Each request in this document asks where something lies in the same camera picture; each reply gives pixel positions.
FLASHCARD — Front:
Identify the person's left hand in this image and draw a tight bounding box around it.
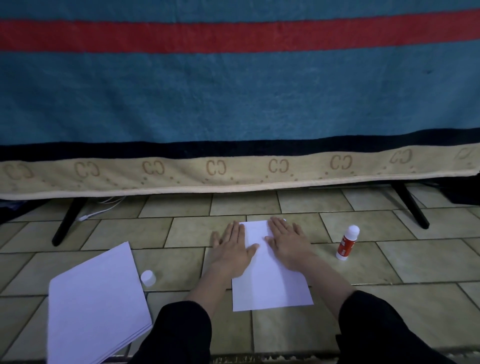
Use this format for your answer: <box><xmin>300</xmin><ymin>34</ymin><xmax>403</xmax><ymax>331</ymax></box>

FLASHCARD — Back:
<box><xmin>207</xmin><ymin>220</ymin><xmax>260</xmax><ymax>276</ymax></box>

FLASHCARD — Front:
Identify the person's right hand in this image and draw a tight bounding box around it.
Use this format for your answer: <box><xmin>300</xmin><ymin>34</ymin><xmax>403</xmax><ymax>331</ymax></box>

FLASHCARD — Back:
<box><xmin>264</xmin><ymin>216</ymin><xmax>317</xmax><ymax>271</ymax></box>

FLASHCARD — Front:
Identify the white paper sheet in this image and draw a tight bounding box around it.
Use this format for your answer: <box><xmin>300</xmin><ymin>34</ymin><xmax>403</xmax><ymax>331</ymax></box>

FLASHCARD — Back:
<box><xmin>231</xmin><ymin>220</ymin><xmax>314</xmax><ymax>313</ymax></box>

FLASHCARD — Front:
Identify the person's left forearm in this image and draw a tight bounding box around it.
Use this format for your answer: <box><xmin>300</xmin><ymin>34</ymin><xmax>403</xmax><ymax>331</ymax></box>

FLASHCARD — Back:
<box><xmin>128</xmin><ymin>262</ymin><xmax>245</xmax><ymax>364</ymax></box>

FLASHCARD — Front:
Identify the person's right forearm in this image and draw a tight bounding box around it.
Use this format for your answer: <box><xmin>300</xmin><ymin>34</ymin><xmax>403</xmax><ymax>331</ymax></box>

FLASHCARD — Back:
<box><xmin>283</xmin><ymin>256</ymin><xmax>456</xmax><ymax>364</ymax></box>

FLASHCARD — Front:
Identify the red and white glue stick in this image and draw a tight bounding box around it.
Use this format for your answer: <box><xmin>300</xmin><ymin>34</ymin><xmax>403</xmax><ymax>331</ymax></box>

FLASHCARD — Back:
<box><xmin>335</xmin><ymin>224</ymin><xmax>361</xmax><ymax>261</ymax></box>

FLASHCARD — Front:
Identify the black stand leg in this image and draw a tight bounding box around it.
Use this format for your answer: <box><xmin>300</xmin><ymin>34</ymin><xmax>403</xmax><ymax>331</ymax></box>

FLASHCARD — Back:
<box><xmin>389</xmin><ymin>181</ymin><xmax>431</xmax><ymax>230</ymax></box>
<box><xmin>51</xmin><ymin>196</ymin><xmax>89</xmax><ymax>247</ymax></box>

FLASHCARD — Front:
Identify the blue red-striped blanket with beige border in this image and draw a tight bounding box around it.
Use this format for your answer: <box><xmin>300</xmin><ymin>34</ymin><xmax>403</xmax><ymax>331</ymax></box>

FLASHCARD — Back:
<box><xmin>0</xmin><ymin>0</ymin><xmax>480</xmax><ymax>202</ymax></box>

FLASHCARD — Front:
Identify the stack of white paper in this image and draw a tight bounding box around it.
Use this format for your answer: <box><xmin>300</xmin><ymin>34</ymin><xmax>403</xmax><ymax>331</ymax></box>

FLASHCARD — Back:
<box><xmin>46</xmin><ymin>241</ymin><xmax>154</xmax><ymax>364</ymax></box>

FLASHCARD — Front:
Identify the white cable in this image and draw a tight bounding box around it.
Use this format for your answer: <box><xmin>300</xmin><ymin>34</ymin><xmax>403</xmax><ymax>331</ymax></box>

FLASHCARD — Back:
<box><xmin>76</xmin><ymin>195</ymin><xmax>127</xmax><ymax>222</ymax></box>

